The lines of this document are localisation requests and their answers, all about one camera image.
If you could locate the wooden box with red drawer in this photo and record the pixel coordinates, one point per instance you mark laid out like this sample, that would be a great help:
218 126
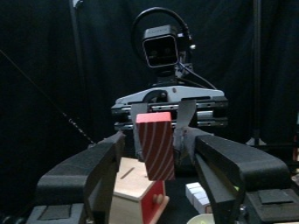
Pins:
134 192

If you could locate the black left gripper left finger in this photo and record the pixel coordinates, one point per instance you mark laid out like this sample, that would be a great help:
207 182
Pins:
74 178

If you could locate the metal frame pole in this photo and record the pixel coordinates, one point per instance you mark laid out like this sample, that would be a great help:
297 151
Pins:
78 43
257 73

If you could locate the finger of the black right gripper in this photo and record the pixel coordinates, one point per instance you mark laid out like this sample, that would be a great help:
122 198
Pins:
134 116
186 113

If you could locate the white bowl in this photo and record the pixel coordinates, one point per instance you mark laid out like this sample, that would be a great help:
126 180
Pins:
202 219

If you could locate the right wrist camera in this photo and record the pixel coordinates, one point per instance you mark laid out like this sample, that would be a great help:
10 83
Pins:
161 48

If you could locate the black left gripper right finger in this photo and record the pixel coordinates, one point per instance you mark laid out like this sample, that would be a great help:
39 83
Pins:
249 172

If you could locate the red striped salmon toy block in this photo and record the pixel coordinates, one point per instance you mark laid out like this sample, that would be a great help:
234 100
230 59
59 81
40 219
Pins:
155 145

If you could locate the white segmented block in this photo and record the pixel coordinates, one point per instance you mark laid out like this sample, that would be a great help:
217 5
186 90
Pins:
198 198

